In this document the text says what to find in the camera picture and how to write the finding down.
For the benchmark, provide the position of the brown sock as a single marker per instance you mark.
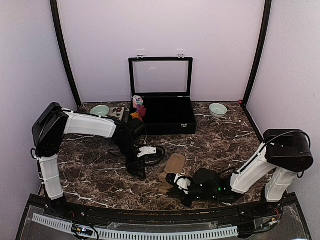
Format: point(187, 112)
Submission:
point(175, 164)

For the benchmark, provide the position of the magenta purple rolled sock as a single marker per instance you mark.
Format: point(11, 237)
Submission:
point(141, 110)

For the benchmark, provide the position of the green ceramic bowl on plate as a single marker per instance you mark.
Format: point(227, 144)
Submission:
point(100, 110)

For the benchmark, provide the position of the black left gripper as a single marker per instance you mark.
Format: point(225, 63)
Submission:
point(132, 170)

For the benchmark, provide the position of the black compartment storage box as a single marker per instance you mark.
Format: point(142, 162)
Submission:
point(164, 84)

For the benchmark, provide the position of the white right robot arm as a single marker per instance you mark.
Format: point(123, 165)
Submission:
point(287, 152)

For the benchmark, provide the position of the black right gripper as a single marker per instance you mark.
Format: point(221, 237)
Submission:
point(179, 190)

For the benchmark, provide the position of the black left corner post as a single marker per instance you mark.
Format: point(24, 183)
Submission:
point(63, 51)

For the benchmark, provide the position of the magenta striped sock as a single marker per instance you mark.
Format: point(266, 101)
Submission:
point(136, 115)

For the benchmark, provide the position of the black corner post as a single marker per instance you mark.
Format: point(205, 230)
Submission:
point(258, 52)
point(63, 51)

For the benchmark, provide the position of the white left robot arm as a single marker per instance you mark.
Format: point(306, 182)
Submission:
point(56, 122)

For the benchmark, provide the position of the pink white rolled sock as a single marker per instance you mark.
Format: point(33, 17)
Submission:
point(137, 101)

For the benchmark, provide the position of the green bowl at right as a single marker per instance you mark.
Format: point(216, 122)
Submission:
point(218, 110)

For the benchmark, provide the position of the white perforated front rail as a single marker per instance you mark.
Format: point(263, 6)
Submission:
point(123, 231)

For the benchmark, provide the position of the black right corner post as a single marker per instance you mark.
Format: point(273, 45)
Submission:
point(258, 52)

